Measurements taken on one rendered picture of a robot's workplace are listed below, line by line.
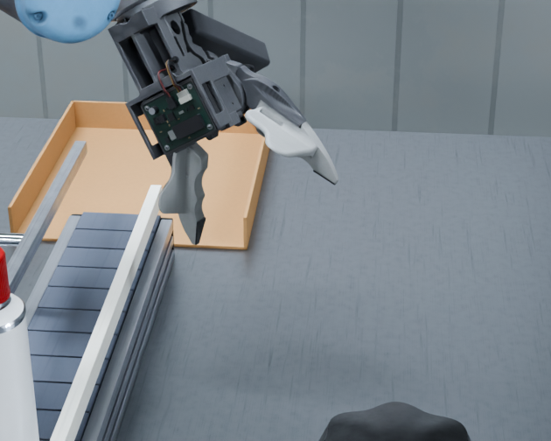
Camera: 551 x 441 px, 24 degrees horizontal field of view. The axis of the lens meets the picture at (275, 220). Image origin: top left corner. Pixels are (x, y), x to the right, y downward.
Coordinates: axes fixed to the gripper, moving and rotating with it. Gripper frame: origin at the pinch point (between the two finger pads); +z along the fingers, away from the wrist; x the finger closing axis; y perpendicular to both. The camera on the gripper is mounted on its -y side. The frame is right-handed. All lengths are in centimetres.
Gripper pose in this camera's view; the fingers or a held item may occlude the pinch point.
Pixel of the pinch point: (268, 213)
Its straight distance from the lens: 109.8
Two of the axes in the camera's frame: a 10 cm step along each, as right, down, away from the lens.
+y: -3.9, 2.9, -8.7
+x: 8.1, -3.5, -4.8
